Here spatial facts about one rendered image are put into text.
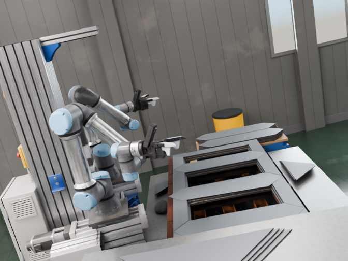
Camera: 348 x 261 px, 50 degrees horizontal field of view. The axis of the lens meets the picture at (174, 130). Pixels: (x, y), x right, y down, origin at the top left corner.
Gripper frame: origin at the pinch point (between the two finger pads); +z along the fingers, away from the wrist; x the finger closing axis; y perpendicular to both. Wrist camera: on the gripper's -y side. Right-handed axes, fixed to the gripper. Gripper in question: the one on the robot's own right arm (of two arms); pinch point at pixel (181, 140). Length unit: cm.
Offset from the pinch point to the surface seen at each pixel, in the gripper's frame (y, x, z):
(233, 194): 53, -71, 5
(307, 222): 41, 0, 50
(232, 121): 46, -319, -36
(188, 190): 50, -74, -26
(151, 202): 65, -95, -64
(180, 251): 41.9, 23.5, -0.3
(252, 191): 53, -75, 17
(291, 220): 41, -2, 44
